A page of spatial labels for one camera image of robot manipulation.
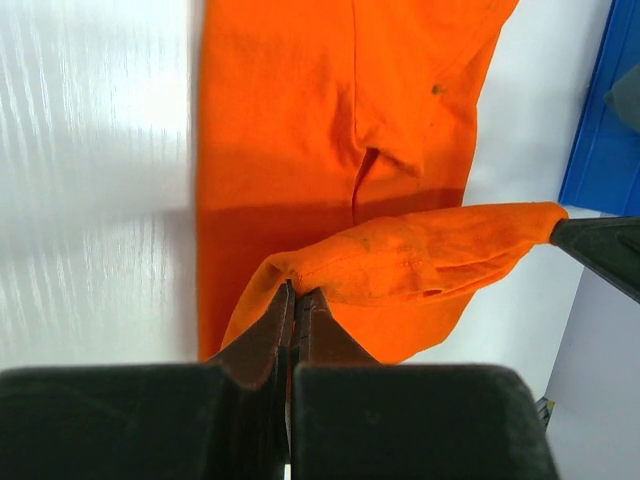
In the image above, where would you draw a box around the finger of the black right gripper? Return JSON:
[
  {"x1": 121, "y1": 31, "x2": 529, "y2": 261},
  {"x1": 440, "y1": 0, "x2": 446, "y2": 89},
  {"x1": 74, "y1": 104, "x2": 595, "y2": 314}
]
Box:
[{"x1": 550, "y1": 216, "x2": 640, "y2": 302}]

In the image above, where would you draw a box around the blue plastic bin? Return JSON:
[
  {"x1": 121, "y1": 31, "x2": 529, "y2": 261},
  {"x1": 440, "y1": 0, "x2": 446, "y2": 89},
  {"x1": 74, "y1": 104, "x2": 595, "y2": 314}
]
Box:
[{"x1": 558, "y1": 1, "x2": 639, "y2": 216}]

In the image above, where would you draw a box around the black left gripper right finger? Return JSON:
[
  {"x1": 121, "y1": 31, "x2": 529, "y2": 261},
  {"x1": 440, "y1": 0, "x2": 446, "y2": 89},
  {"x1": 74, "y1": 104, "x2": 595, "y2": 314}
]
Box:
[{"x1": 291, "y1": 291, "x2": 558, "y2": 479}]

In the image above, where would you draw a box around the grey crumpled t shirt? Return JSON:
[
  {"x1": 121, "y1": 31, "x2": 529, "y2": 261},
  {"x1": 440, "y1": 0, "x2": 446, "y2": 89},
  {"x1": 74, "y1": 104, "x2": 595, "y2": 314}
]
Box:
[{"x1": 603, "y1": 64, "x2": 640, "y2": 132}]

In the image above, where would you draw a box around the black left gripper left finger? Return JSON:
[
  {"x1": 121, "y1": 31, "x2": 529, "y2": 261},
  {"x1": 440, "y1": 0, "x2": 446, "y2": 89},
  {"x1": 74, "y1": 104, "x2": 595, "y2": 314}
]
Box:
[{"x1": 1, "y1": 283, "x2": 295, "y2": 479}]

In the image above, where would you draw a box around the orange t shirt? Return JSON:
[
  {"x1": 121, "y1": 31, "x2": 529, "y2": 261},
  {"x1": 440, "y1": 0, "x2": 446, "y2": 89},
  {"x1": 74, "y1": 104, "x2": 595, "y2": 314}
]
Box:
[{"x1": 196, "y1": 1, "x2": 567, "y2": 363}]

